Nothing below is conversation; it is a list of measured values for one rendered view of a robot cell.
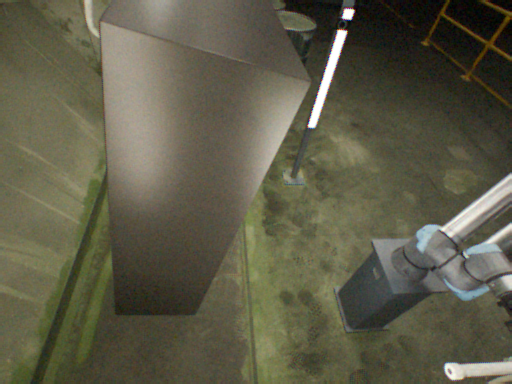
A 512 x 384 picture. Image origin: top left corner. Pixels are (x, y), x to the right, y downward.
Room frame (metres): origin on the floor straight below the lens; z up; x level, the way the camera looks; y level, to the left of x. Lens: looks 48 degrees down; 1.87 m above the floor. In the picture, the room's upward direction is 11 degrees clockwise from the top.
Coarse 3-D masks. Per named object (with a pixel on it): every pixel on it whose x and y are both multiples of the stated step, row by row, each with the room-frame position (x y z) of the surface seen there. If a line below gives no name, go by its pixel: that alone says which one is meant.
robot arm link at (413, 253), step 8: (424, 232) 0.85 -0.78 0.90; (416, 240) 0.84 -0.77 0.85; (408, 248) 0.84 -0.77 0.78; (416, 248) 0.81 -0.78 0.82; (456, 248) 0.81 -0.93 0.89; (408, 256) 0.81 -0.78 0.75; (416, 256) 0.79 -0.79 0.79; (424, 256) 0.78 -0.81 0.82; (416, 264) 0.78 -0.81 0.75; (424, 264) 0.77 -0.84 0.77; (432, 264) 0.74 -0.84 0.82
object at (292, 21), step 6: (282, 18) 3.60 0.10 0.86; (288, 18) 3.64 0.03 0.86; (294, 18) 3.68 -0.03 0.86; (300, 18) 3.72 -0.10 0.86; (282, 24) 3.40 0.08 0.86; (288, 24) 3.44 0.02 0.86; (294, 24) 3.47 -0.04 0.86; (300, 24) 3.51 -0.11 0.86; (306, 24) 3.56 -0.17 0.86; (312, 24) 3.58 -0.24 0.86
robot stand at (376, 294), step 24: (384, 240) 0.97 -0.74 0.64; (408, 240) 1.00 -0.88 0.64; (384, 264) 0.81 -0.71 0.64; (336, 288) 0.95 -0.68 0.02; (360, 288) 0.82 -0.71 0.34; (384, 288) 0.72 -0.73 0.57; (408, 288) 0.70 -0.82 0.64; (432, 288) 0.73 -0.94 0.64; (360, 312) 0.71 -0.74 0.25; (384, 312) 0.70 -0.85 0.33
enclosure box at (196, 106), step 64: (128, 0) 0.54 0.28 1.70; (192, 0) 0.69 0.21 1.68; (256, 0) 0.92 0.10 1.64; (128, 64) 0.43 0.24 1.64; (192, 64) 0.46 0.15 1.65; (256, 64) 0.49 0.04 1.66; (128, 128) 0.42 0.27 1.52; (192, 128) 0.46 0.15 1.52; (256, 128) 0.49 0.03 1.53; (128, 192) 0.41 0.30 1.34; (192, 192) 0.45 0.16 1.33; (256, 192) 0.50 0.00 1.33; (128, 256) 0.40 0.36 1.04; (192, 256) 0.45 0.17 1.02
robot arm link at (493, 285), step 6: (504, 276) 0.51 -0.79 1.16; (510, 276) 0.51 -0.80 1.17; (492, 282) 0.50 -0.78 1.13; (498, 282) 0.49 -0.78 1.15; (504, 282) 0.49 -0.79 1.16; (510, 282) 0.49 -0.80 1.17; (492, 288) 0.49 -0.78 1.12; (498, 288) 0.48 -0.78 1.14; (504, 288) 0.47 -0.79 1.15; (510, 288) 0.47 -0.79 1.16; (498, 294) 0.47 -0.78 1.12; (504, 294) 0.47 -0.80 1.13
